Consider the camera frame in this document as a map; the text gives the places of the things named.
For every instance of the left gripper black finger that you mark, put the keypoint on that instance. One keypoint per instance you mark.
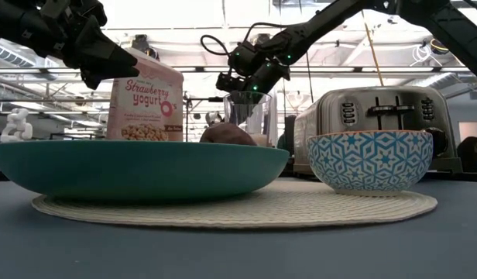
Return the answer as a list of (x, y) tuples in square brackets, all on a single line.
[(107, 74), (103, 46)]

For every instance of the plastic drinking cup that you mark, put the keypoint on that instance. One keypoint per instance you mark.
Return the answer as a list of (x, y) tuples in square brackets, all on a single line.
[(263, 116)]

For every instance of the stainless steel four-slot toaster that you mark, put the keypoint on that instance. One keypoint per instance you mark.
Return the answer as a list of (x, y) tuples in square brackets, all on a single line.
[(378, 100)]

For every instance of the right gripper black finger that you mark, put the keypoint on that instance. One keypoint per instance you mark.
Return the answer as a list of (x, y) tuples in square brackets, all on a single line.
[(237, 108), (251, 106)]

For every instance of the black ceiling spotlight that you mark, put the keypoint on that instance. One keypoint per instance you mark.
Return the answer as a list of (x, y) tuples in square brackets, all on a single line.
[(143, 44)]

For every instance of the round cream woven placemat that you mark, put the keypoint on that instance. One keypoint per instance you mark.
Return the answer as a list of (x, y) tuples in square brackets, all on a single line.
[(238, 209)]

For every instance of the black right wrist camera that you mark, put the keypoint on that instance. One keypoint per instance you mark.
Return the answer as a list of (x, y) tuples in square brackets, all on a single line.
[(228, 82)]

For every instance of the pink strawberry yogurt cereal box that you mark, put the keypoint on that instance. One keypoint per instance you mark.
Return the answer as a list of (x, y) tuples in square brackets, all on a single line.
[(145, 97)]

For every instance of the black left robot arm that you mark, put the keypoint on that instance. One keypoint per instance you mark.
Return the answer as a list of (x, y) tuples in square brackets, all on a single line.
[(6, 19)]

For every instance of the chocolate glazed donut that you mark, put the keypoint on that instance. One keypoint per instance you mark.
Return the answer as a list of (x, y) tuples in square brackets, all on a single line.
[(227, 135)]

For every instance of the teal-green round plate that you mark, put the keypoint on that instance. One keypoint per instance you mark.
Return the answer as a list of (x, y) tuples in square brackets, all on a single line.
[(138, 170)]

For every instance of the person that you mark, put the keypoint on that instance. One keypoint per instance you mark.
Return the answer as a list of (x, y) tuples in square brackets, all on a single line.
[(471, 153)]

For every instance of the blue patterned ceramic bowl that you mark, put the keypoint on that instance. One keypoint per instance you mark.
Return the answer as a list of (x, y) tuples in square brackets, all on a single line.
[(370, 162)]

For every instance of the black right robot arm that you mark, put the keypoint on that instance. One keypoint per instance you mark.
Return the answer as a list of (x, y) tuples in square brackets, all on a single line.
[(320, 23)]

